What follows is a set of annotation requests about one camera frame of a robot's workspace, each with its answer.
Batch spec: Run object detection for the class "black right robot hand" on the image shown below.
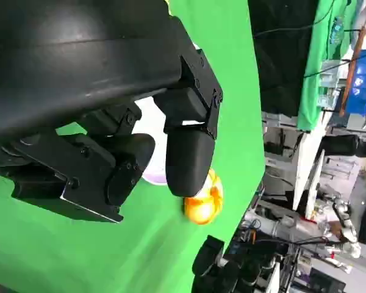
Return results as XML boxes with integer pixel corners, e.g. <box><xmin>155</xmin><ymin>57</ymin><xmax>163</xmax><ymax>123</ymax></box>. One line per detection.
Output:
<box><xmin>191</xmin><ymin>234</ymin><xmax>278</xmax><ymax>293</ymax></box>

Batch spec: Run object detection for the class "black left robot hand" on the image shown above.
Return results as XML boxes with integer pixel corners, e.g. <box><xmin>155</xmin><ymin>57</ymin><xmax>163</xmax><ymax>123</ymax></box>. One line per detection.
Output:
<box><xmin>0</xmin><ymin>0</ymin><xmax>225</xmax><ymax>224</ymax></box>

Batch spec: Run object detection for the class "orange white toy bread roll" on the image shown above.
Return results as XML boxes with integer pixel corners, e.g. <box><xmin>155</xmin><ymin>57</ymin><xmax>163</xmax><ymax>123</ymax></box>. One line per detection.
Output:
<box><xmin>182</xmin><ymin>167</ymin><xmax>225</xmax><ymax>226</ymax></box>

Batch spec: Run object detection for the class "grey cylindrical machine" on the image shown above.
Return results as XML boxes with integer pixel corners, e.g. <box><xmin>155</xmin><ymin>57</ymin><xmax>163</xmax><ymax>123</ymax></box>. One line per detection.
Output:
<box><xmin>243</xmin><ymin>209</ymin><xmax>324</xmax><ymax>245</ymax></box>

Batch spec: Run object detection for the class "lilac plate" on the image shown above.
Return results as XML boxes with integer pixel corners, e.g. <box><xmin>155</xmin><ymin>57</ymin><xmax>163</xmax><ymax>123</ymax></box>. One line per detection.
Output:
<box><xmin>133</xmin><ymin>42</ymin><xmax>206</xmax><ymax>187</ymax></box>

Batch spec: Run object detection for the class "green table cloth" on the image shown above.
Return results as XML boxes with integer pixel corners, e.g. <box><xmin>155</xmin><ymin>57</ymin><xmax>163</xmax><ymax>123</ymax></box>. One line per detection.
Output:
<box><xmin>0</xmin><ymin>0</ymin><xmax>266</xmax><ymax>293</ymax></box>

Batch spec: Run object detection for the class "white desk panel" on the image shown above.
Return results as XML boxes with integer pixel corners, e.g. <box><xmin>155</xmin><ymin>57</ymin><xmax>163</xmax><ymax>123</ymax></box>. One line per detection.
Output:
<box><xmin>292</xmin><ymin>130</ymin><xmax>326</xmax><ymax>221</ymax></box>

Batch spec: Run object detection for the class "black curtain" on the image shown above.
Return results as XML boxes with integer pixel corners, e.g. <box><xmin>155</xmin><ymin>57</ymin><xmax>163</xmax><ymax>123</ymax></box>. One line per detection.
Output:
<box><xmin>248</xmin><ymin>0</ymin><xmax>326</xmax><ymax>117</ymax></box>

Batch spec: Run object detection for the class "hanging green fabric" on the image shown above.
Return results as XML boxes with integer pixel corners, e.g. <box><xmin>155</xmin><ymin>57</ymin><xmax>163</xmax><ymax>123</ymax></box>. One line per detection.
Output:
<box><xmin>297</xmin><ymin>0</ymin><xmax>366</xmax><ymax>132</ymax></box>

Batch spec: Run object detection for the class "blue printed fabric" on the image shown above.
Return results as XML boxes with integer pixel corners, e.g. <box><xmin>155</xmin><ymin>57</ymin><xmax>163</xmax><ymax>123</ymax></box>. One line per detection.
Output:
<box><xmin>345</xmin><ymin>49</ymin><xmax>366</xmax><ymax>117</ymax></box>

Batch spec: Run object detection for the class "brown wooden stick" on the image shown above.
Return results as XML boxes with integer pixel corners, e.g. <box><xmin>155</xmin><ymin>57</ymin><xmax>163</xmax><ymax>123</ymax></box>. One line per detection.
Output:
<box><xmin>338</xmin><ymin>26</ymin><xmax>366</xmax><ymax>117</ymax></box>

